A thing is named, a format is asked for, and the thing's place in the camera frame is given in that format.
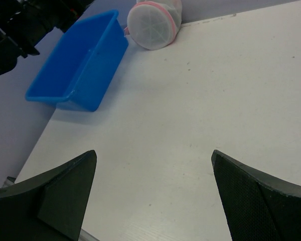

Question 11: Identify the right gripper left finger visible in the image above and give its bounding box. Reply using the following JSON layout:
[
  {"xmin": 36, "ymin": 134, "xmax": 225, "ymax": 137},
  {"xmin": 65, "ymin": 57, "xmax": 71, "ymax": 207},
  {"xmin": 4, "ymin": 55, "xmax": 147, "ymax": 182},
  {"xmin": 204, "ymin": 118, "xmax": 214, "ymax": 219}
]
[{"xmin": 0, "ymin": 150, "xmax": 97, "ymax": 240}]

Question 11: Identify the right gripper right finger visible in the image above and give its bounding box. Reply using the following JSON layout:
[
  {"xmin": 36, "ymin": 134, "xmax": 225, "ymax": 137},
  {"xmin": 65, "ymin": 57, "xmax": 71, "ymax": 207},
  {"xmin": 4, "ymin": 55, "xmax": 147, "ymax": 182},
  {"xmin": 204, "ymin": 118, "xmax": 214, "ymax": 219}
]
[{"xmin": 211, "ymin": 150, "xmax": 301, "ymax": 240}]

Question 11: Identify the blue plastic bin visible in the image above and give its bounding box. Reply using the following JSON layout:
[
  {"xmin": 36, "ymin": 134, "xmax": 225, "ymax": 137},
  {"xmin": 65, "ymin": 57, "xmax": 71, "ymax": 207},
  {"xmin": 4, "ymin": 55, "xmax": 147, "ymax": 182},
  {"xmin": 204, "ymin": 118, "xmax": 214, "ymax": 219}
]
[{"xmin": 25, "ymin": 10, "xmax": 128, "ymax": 112}]

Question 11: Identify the white mesh laundry bag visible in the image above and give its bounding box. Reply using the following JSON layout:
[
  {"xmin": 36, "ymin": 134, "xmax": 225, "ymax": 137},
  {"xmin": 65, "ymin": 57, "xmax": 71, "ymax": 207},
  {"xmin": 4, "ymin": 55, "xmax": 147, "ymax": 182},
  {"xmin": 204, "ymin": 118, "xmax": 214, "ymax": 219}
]
[{"xmin": 124, "ymin": 1, "xmax": 183, "ymax": 50}]

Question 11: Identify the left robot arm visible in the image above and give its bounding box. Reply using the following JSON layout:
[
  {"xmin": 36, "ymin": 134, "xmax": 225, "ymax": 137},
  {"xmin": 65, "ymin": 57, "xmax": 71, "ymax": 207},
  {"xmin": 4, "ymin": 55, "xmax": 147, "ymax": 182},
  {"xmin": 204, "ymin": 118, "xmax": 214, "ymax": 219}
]
[{"xmin": 0, "ymin": 0, "xmax": 93, "ymax": 75}]

